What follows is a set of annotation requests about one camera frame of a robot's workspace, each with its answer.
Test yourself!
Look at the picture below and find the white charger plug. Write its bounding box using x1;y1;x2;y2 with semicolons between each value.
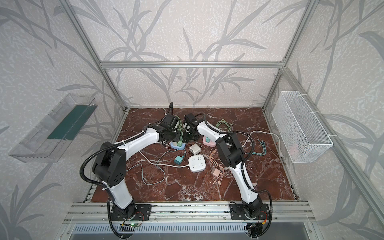
189;144;202;156

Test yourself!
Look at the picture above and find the teal charger plug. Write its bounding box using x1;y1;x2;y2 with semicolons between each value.
174;156;184;166

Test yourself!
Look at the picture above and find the pink charger plug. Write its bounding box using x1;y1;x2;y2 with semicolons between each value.
212;168;222;178

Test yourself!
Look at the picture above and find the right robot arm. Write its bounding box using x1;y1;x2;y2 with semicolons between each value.
184;113;263;219

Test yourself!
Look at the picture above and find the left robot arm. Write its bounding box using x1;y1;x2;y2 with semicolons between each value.
80;114;182;211

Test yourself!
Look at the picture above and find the blue power strip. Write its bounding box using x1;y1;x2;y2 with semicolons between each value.
170;142;186;150

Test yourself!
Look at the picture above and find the green charger on blue strip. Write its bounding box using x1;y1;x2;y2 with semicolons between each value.
177;131;183;147

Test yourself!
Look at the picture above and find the light green usb cable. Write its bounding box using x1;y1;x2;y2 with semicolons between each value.
215;119;232;133

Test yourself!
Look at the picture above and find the pink usb cable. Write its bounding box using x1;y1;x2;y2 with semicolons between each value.
208;146;233;188

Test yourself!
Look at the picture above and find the white power cord pink strip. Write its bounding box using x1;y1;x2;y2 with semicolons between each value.
242;130;283;158

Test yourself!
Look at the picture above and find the teal loose cable right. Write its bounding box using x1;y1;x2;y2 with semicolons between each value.
251;139;268;157

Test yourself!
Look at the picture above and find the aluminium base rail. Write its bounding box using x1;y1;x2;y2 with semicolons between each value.
63;201;316;224

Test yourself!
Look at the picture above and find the white wire mesh basket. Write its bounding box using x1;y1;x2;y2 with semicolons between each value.
272;91;333;164

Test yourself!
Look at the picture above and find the clear plastic wall bin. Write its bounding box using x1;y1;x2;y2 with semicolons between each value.
9;94;98;163

